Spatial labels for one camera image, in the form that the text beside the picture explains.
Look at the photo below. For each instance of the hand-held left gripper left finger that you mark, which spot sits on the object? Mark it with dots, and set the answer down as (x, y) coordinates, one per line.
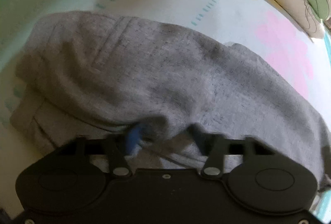
(133, 137)

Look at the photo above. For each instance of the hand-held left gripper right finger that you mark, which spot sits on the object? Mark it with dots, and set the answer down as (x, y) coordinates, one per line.
(204, 141)

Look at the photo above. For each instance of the grey pants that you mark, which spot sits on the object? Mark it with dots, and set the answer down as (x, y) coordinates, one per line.
(165, 76)

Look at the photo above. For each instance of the pastel printed bed sheet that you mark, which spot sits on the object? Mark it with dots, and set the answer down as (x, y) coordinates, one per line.
(232, 19)

